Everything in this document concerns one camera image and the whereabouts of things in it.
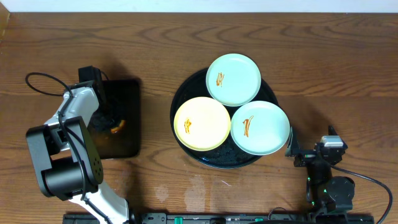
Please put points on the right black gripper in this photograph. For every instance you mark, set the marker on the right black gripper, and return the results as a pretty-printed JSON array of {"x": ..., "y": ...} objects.
[{"x": 305, "y": 157}]

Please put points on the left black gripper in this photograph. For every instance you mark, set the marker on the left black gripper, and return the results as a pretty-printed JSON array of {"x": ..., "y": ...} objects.
[{"x": 101, "y": 119}]

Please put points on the light green plate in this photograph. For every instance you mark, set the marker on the light green plate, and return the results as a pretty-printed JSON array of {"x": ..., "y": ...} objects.
[
  {"x": 233, "y": 79},
  {"x": 260, "y": 128}
]

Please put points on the orange green sponge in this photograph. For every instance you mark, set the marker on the orange green sponge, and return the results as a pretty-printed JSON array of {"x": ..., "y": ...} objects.
[{"x": 118, "y": 127}]

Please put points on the yellow plate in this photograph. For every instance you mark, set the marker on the yellow plate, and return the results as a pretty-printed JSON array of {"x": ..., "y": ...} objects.
[{"x": 201, "y": 123}]

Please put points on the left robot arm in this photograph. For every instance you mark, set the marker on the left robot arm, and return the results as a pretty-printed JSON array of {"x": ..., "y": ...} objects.
[{"x": 66, "y": 162}]

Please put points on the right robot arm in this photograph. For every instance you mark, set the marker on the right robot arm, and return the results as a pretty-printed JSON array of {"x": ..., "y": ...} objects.
[{"x": 323, "y": 190}]

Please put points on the rectangular black tray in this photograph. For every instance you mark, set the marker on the rectangular black tray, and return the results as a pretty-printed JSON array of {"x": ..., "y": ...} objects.
[{"x": 124, "y": 102}]

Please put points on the round black tray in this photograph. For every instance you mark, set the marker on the round black tray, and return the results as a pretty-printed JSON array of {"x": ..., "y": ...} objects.
[{"x": 226, "y": 156}]

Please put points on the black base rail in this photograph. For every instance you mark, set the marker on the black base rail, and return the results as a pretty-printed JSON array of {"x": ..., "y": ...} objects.
[{"x": 163, "y": 218}]

